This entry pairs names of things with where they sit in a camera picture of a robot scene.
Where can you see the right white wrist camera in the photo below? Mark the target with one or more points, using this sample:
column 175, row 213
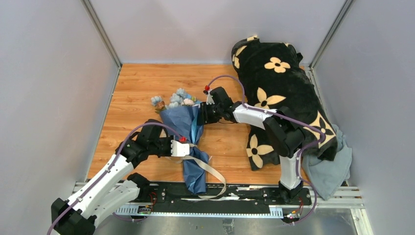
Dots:
column 209, row 100

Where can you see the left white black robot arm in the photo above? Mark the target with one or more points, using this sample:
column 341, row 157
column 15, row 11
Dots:
column 107, row 175

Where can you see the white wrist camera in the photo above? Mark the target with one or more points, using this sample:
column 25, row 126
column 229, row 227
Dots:
column 179, row 149
column 209, row 100

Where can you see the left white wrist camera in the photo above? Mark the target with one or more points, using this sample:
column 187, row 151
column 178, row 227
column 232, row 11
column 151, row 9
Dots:
column 179, row 149

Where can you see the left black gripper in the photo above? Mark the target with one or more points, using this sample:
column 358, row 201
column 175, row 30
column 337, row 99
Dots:
column 168, row 139

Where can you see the grey blue cloth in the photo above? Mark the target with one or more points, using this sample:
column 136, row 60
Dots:
column 328, row 176

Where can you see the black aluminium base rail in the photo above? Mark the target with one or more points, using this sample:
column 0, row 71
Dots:
column 138, row 199

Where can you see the left aluminium corner post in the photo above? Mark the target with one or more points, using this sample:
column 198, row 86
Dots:
column 101, row 31

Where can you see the black floral plush blanket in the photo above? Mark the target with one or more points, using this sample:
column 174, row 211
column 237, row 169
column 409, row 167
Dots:
column 272, row 78

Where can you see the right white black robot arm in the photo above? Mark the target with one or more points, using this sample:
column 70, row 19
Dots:
column 283, row 133

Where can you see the blue wrapping paper sheet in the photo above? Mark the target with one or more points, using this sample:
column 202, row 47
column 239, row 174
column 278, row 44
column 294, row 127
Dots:
column 183, row 120

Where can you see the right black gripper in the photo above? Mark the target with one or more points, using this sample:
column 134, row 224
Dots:
column 205, row 118

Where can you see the cream printed ribbon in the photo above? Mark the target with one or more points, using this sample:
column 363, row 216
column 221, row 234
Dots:
column 212, row 171

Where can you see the right aluminium corner post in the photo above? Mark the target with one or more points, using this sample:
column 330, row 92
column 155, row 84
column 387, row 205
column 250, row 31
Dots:
column 347, row 4

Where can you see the aluminium corner post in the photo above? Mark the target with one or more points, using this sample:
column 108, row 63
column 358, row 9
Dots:
column 101, row 31
column 347, row 4

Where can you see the fake flower bunch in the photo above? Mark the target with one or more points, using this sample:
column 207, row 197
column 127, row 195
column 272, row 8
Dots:
column 179, row 98

